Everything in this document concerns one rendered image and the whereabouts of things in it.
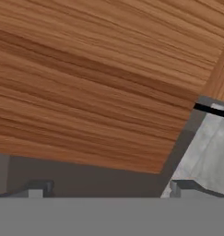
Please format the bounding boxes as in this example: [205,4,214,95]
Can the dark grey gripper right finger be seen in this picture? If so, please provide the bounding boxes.
[170,179,224,198]

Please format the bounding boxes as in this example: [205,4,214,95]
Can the black cabinet handle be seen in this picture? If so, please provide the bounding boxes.
[193,102,224,119]

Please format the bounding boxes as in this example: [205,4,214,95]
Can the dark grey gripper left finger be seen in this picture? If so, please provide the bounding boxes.
[0,180,55,198]

